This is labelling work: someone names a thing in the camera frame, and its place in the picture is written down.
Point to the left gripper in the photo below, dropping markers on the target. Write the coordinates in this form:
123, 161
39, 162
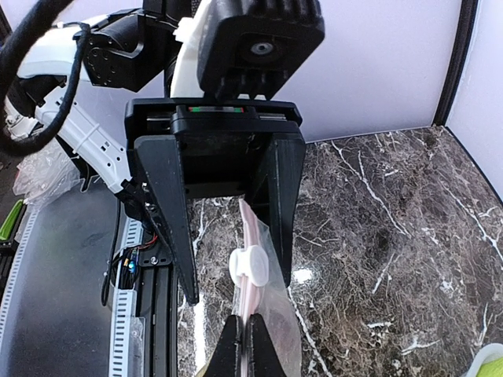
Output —
225, 148

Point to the green chayote toy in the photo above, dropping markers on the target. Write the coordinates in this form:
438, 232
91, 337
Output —
491, 369

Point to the left black frame post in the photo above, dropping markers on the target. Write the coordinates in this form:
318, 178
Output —
463, 37

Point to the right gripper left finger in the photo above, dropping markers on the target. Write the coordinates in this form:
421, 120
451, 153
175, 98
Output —
226, 358

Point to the clear dotted zip top bag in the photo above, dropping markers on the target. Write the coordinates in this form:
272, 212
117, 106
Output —
260, 289

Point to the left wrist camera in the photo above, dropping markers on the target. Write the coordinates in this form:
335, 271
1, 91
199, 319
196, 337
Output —
252, 48

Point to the white slotted cable duct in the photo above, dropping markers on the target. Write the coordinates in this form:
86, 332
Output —
52, 320

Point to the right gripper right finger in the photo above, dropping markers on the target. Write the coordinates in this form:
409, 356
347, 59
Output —
262, 357

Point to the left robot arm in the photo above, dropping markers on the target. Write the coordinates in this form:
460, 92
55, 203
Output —
77, 78

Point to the pink plastic food tray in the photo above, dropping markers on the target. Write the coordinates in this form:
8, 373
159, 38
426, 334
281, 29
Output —
487, 354

